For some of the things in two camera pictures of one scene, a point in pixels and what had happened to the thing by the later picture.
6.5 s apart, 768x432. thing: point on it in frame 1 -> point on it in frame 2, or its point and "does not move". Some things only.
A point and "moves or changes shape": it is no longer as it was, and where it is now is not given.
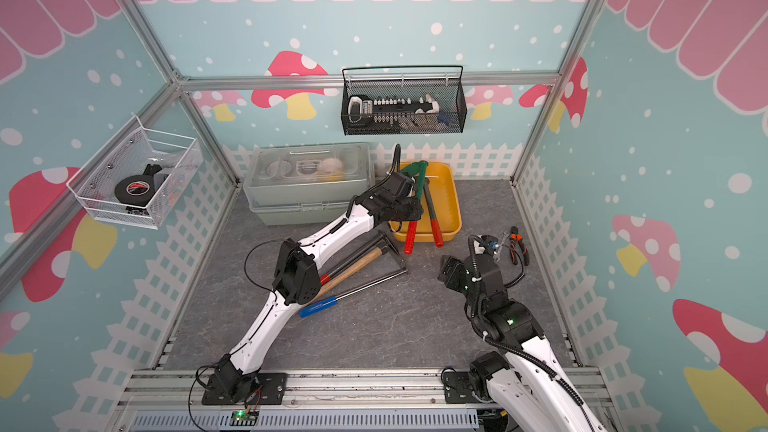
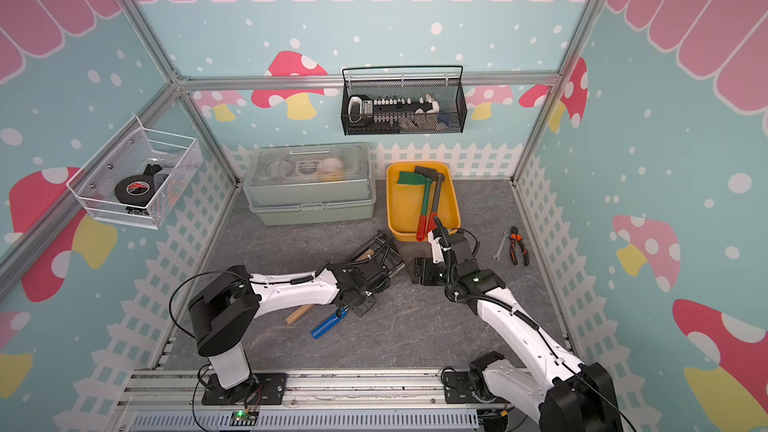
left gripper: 415,212 -> 363,308
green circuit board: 244,418 does not move
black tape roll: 135,190 does not move
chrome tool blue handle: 320,305 moves or changes shape
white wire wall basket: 138,176 does not move
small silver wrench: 496,256 does not move
